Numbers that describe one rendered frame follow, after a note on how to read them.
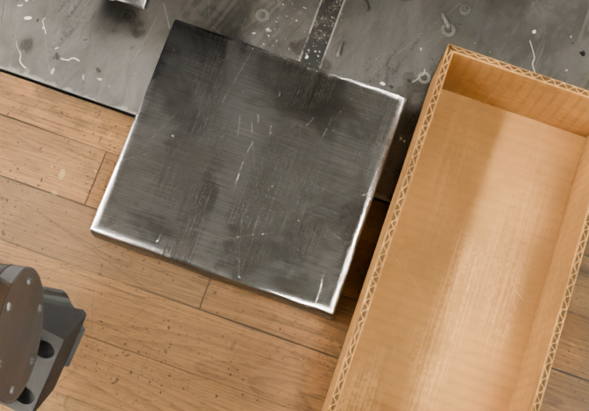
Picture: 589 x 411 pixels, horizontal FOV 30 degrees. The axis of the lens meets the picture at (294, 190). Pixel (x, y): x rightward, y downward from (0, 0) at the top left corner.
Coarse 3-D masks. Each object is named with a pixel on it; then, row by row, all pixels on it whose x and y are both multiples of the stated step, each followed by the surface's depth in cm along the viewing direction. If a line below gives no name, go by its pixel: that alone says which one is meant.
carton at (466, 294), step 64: (448, 64) 71; (448, 128) 77; (512, 128) 77; (576, 128) 76; (448, 192) 75; (512, 192) 76; (576, 192) 74; (384, 256) 67; (448, 256) 74; (512, 256) 74; (576, 256) 68; (384, 320) 73; (448, 320) 73; (512, 320) 73; (384, 384) 72; (448, 384) 72; (512, 384) 72
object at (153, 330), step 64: (0, 128) 76; (64, 128) 76; (128, 128) 76; (0, 192) 75; (64, 192) 75; (0, 256) 73; (64, 256) 74; (128, 256) 74; (128, 320) 73; (192, 320) 73; (256, 320) 73; (320, 320) 73; (576, 320) 74; (64, 384) 71; (128, 384) 72; (192, 384) 72; (256, 384) 72; (320, 384) 72; (576, 384) 73
